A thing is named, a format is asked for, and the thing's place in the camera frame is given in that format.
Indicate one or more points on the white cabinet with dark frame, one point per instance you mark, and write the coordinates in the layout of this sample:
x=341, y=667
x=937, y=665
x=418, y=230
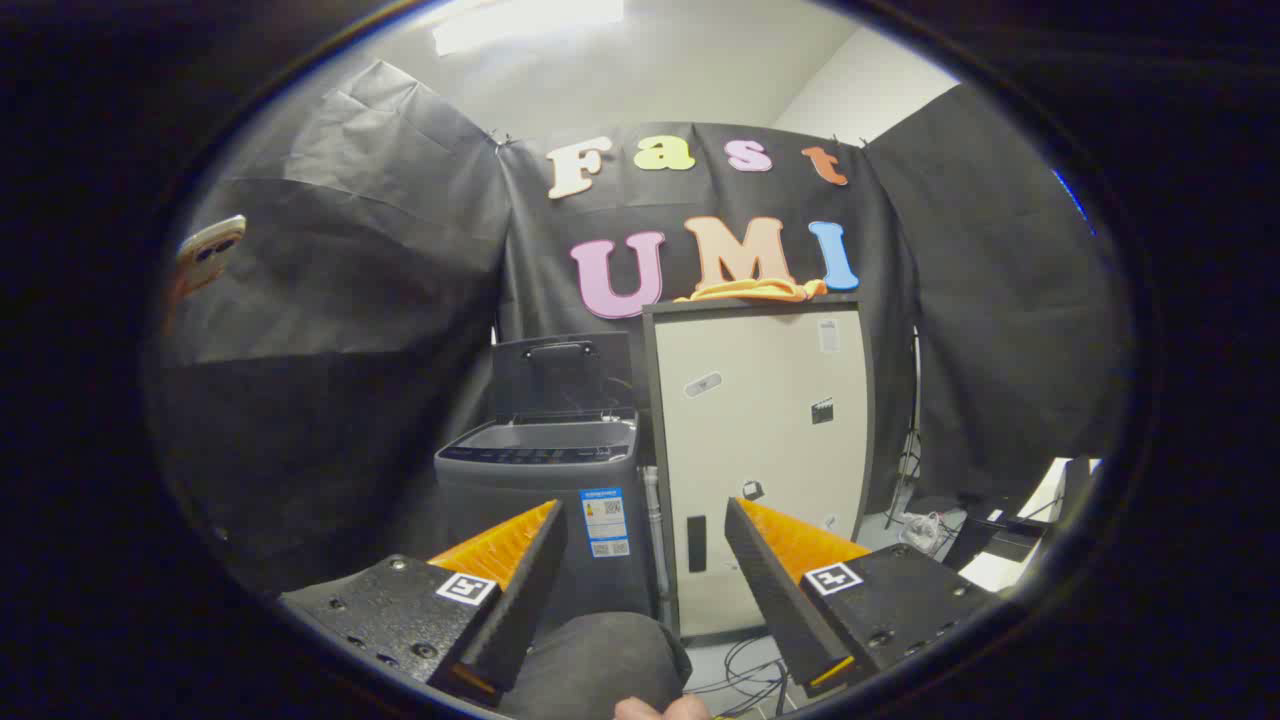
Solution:
x=760, y=420

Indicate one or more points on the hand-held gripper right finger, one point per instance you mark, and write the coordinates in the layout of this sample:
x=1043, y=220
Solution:
x=770, y=590

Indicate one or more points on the grey washing machine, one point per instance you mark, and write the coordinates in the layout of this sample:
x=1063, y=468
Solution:
x=520, y=480

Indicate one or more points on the smartphone with orange case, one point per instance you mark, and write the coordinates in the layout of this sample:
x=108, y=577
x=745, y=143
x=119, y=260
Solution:
x=207, y=255

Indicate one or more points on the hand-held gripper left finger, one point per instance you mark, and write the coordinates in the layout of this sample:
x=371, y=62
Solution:
x=520, y=590

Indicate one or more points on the black case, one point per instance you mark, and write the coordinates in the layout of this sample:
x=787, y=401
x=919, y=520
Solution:
x=995, y=535

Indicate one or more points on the black backdrop cloth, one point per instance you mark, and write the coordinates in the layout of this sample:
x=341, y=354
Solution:
x=400, y=300

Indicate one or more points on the person's leg in grey trousers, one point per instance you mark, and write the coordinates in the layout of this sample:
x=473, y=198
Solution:
x=590, y=665

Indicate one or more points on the clear plastic bag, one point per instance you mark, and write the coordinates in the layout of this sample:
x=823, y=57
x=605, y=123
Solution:
x=924, y=532

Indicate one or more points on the orange polo shirt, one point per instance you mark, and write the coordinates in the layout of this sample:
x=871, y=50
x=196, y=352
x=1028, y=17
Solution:
x=750, y=291

